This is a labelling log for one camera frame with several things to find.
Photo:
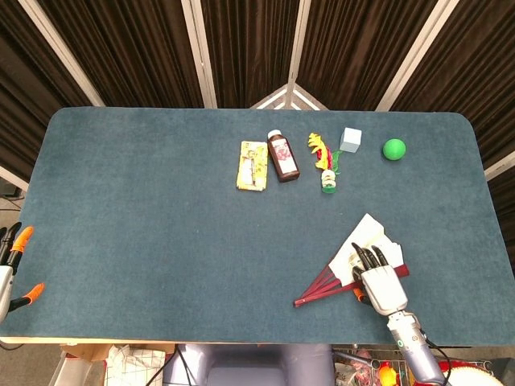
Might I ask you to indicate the brown pleated curtain panel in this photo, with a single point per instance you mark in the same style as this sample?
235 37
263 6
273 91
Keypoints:
20 80
483 60
128 52
249 48
354 48

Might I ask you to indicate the brown bottle with white cap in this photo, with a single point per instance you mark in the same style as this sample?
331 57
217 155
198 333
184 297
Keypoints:
283 158

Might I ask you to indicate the feather shuttlecock with green base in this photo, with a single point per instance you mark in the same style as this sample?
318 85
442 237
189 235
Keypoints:
322 154

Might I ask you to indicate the yellow snack packet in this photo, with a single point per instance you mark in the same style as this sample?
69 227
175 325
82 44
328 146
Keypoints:
251 165

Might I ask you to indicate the yellow toy chicken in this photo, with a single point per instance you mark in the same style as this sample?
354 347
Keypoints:
387 374

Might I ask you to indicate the blue felt table cover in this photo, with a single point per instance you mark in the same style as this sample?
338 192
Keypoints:
161 241

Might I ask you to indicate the light blue cube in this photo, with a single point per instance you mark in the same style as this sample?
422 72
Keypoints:
351 140

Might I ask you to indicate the red and white round object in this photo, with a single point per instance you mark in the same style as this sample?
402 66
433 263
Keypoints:
475 376

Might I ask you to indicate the green ball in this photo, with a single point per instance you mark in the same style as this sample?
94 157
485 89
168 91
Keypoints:
394 149

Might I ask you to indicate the white checked cloth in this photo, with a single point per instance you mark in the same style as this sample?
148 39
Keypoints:
133 368

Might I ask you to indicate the white screen frame post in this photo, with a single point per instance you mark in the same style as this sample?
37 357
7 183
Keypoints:
501 167
299 40
416 52
199 52
62 52
12 177

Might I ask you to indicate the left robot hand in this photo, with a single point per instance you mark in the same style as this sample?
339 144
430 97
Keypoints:
5 285

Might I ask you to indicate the red ribbed paper folding fan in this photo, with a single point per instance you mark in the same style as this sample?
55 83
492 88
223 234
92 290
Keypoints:
362 237

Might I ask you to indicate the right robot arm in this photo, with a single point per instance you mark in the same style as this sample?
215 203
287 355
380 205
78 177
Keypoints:
418 354

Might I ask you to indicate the brown cardboard box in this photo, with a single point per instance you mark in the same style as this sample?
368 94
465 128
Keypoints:
88 351

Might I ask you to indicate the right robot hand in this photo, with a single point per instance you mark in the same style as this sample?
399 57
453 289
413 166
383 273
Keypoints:
384 289

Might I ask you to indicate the lavender robot torso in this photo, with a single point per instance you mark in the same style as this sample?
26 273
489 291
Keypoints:
249 362

